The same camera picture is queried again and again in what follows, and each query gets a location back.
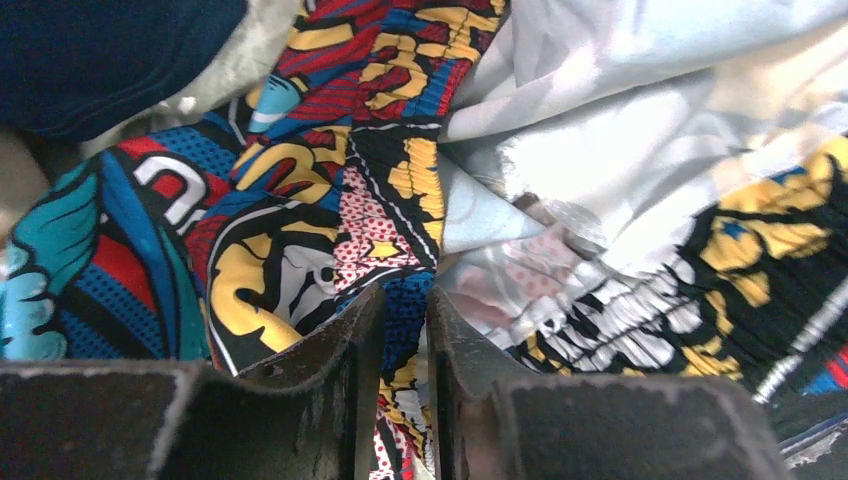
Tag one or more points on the navy hanging garment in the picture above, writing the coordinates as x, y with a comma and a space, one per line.
74, 69

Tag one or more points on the comic print shorts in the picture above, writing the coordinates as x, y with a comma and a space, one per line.
629, 188

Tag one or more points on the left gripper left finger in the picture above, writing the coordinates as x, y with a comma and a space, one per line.
306, 413

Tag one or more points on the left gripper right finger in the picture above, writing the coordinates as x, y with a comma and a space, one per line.
496, 419

